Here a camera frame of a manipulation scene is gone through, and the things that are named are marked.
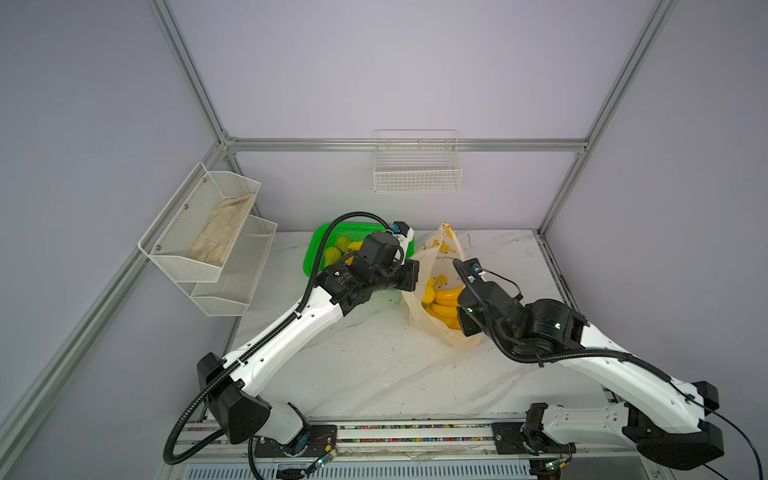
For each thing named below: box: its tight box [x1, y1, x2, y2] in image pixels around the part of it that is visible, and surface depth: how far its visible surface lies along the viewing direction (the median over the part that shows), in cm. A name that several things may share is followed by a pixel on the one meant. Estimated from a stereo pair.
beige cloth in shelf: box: [187, 193, 255, 266], surface depth 80 cm
